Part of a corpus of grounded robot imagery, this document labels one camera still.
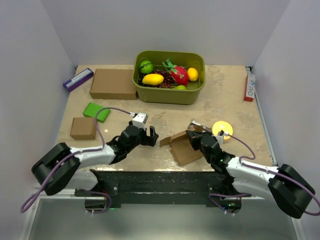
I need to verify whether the round yellow sponge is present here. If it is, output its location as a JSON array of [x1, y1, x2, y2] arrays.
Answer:
[[212, 120, 233, 138]]

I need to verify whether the yellow toy mango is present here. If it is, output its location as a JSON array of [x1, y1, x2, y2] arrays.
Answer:
[[142, 73, 164, 86]]

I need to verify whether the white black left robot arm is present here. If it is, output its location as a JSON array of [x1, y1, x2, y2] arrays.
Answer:
[[31, 123, 159, 196]]

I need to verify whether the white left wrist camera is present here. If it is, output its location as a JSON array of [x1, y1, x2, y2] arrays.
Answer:
[[132, 112, 149, 130]]

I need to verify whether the yellow toy lemon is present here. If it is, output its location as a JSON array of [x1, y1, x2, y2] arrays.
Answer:
[[187, 67, 199, 82]]

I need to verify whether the green toy watermelon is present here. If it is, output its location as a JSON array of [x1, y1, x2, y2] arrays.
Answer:
[[139, 60, 154, 75]]

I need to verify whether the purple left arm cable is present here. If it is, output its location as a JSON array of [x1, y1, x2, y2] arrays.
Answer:
[[19, 107, 137, 214]]

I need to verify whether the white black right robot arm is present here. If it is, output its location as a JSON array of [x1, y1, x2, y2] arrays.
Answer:
[[186, 130, 320, 219]]

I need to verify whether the small brown cardboard box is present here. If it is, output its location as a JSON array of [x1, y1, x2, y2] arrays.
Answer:
[[70, 117, 97, 140]]

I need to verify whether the purple rectangular box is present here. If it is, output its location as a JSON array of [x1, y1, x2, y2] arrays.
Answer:
[[63, 68, 94, 92]]

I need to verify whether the green small box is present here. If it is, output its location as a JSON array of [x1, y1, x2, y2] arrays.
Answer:
[[82, 102, 111, 123]]

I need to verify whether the large closed cardboard box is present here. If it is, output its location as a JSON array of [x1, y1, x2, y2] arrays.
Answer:
[[89, 68, 137, 100]]

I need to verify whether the pink toy dragon fruit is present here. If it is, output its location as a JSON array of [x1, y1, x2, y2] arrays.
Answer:
[[162, 59, 189, 87]]

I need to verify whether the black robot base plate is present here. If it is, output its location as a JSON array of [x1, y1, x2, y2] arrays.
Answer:
[[75, 170, 241, 211]]

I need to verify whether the green toy lime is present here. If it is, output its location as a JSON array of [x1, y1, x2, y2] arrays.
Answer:
[[173, 85, 187, 90]]

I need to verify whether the olive green plastic bin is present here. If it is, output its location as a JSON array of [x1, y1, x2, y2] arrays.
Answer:
[[132, 50, 206, 105]]

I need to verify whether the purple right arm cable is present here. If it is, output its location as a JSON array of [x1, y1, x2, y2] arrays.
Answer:
[[207, 133, 320, 217]]

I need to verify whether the dark toy grapes bunch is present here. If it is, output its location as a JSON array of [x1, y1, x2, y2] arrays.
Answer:
[[137, 70, 177, 89]]

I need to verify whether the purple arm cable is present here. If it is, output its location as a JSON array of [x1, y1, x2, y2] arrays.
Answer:
[[207, 133, 320, 217], [19, 107, 137, 214]]

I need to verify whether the red white toothpaste box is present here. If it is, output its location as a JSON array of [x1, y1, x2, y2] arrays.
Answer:
[[243, 72, 256, 102]]

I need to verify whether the brown snack wrapper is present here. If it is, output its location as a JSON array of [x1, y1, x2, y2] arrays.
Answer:
[[187, 120, 212, 133]]

